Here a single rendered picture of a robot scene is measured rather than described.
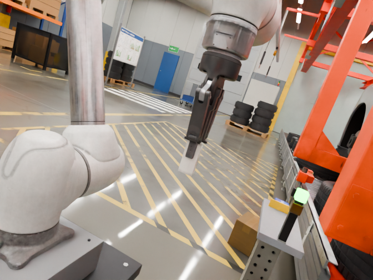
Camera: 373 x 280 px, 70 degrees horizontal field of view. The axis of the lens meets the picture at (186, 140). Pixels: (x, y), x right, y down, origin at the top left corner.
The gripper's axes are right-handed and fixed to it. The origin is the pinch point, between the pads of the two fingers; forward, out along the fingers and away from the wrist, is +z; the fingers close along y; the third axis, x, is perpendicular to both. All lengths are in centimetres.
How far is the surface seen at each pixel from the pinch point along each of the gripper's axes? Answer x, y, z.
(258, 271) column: 30, -70, 57
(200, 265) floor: 4, -80, 75
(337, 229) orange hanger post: 47, -56, 20
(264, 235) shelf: 24, -50, 31
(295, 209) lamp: 30, -50, 17
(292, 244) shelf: 35, -52, 31
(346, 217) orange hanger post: 48, -56, 14
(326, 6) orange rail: 32, -605, -258
